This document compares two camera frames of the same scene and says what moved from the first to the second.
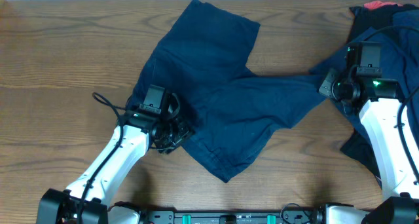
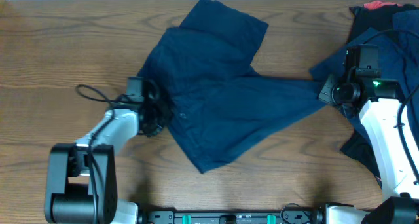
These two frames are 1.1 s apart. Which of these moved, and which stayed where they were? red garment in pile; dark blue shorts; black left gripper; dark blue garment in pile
Moved: black left gripper
Stayed: dark blue shorts; dark blue garment in pile; red garment in pile
